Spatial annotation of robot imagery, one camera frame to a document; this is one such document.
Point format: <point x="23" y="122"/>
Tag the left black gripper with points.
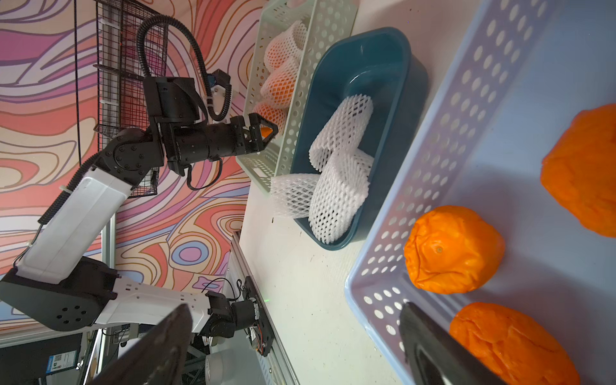
<point x="174" y="108"/>

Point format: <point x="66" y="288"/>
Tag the light blue plastic basket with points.
<point x="524" y="71"/>

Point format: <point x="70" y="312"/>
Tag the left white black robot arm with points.
<point x="55" y="283"/>

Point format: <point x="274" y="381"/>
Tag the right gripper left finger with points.
<point x="158" y="358"/>

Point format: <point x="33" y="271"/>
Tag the green plastic basket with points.
<point x="327" y="23"/>

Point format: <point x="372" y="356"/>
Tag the black wire basket left wall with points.
<point x="121" y="102"/>

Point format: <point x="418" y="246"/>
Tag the white foam net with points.
<point x="343" y="131"/>
<point x="342" y="189"/>
<point x="292" y="194"/>

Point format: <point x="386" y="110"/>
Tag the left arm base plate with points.
<point x="261" y="325"/>

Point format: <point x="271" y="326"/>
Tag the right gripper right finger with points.
<point x="434" y="357"/>

